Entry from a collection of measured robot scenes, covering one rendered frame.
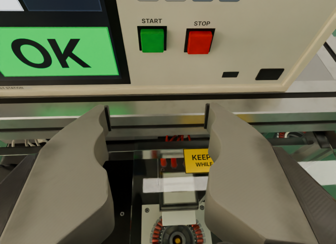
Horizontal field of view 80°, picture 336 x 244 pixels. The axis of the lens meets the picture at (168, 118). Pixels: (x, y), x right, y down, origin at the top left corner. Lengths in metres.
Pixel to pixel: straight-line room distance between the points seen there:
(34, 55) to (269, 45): 0.20
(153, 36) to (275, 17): 0.09
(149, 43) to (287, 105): 0.16
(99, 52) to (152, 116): 0.08
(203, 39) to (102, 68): 0.09
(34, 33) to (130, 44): 0.07
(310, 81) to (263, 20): 0.13
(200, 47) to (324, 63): 0.19
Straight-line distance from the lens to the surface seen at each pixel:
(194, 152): 0.24
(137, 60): 0.19
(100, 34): 0.18
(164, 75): 0.20
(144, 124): 0.22
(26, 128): 0.26
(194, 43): 0.17
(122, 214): 0.53
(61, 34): 0.19
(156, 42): 0.17
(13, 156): 0.32
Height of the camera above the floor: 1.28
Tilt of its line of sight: 57 degrees down
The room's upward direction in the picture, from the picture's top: 3 degrees clockwise
